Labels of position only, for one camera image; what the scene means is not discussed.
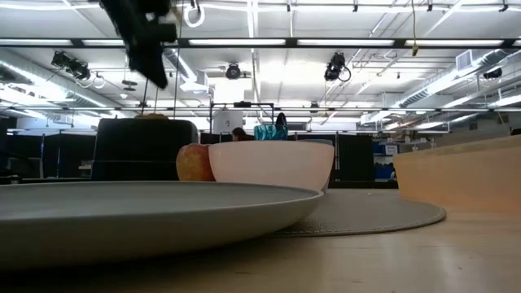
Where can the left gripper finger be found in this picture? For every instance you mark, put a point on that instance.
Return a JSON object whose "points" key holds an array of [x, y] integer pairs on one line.
{"points": [[152, 67]]}

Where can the brown toast slice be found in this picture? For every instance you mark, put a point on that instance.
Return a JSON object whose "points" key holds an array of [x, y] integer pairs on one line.
{"points": [[151, 116]]}

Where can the red yellow apple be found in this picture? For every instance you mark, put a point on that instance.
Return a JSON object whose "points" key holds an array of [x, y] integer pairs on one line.
{"points": [[193, 163]]}

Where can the pink translucent bowl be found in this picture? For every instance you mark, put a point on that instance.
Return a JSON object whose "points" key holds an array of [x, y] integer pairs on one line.
{"points": [[268, 163]]}

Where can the grey round plate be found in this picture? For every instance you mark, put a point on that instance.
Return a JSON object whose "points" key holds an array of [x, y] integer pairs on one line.
{"points": [[122, 219]]}

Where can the black two-slot toaster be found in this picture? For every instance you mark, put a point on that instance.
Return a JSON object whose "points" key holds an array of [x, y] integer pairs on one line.
{"points": [[138, 150]]}

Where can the white board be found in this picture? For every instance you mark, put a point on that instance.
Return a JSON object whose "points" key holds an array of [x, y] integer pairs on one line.
{"points": [[228, 122]]}

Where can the person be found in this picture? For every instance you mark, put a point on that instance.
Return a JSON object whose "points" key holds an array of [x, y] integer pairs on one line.
{"points": [[241, 135]]}

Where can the teal plastic tumbler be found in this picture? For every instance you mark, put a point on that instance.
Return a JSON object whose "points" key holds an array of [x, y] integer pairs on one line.
{"points": [[268, 132]]}

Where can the black spoon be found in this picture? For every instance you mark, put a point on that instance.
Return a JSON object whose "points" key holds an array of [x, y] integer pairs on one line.
{"points": [[281, 119]]}

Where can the black partition panel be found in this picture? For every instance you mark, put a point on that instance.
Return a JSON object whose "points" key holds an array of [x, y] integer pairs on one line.
{"points": [[356, 158]]}

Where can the round grey placemat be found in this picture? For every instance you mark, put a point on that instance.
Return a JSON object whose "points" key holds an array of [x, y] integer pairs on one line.
{"points": [[366, 211]]}

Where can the black ceiling light rail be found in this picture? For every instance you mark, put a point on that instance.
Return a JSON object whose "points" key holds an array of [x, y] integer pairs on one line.
{"points": [[183, 42]]}

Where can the black ceiling camera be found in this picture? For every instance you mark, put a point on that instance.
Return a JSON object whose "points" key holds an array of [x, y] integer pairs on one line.
{"points": [[335, 67], [233, 71], [71, 65], [492, 73]]}

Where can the silver ventilation duct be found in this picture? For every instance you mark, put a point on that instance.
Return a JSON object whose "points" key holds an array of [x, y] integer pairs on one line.
{"points": [[36, 81], [447, 81]]}

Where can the black aluminium table frame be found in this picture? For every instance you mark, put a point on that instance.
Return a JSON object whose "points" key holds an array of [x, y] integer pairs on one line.
{"points": [[366, 184]]}

